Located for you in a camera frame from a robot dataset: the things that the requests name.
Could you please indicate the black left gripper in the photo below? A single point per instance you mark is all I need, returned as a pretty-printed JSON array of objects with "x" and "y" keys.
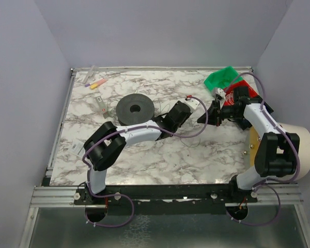
[{"x": 182, "y": 110}]

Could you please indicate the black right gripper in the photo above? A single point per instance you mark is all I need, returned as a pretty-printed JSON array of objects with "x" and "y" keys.
[{"x": 218, "y": 113}]

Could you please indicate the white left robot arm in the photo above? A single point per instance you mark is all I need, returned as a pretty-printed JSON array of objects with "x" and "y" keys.
[{"x": 106, "y": 144}]

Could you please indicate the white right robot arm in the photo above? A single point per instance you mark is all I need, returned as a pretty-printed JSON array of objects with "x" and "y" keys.
[{"x": 277, "y": 154}]

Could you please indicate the red plastic bin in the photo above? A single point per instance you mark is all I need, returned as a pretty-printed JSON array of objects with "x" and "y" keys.
[{"x": 230, "y": 92}]

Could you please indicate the green plastic bin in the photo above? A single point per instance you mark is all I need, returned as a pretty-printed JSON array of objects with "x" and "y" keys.
[{"x": 221, "y": 79}]

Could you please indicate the black plastic bin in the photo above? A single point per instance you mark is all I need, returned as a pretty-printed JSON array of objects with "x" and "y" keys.
[{"x": 268, "y": 108}]

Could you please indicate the purple yellow pink markers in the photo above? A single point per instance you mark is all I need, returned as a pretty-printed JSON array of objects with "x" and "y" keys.
[{"x": 96, "y": 84}]

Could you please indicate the clear plastic tube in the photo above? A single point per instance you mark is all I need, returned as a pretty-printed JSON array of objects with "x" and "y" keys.
[{"x": 89, "y": 74}]

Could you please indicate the large white cylinder bucket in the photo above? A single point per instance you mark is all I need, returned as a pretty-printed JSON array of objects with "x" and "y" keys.
[{"x": 252, "y": 144}]

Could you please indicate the white paper label packet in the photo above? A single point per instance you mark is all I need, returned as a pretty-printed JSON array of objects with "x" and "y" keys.
[{"x": 77, "y": 148}]

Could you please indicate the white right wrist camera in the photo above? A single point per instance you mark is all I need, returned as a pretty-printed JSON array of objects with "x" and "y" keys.
[{"x": 219, "y": 94}]

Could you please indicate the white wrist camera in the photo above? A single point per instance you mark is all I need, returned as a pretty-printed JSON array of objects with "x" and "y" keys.
[
  {"x": 192, "y": 104},
  {"x": 219, "y": 94}
]

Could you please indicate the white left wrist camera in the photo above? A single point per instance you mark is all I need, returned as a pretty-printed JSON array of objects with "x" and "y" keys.
[{"x": 192, "y": 104}]

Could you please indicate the black cable spool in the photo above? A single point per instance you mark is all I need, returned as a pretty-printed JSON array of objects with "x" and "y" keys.
[{"x": 134, "y": 109}]

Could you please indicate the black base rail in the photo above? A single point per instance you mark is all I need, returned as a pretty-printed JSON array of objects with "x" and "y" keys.
[{"x": 163, "y": 199}]

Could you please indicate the aluminium frame rail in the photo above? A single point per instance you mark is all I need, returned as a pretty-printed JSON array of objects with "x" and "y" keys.
[{"x": 31, "y": 218}]

